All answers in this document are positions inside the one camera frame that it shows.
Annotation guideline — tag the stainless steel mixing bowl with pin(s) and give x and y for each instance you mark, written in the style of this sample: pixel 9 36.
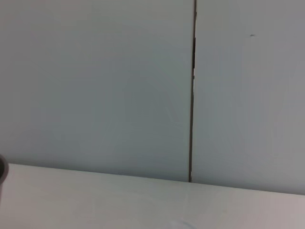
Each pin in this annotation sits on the stainless steel mixing bowl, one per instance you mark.
pixel 3 167

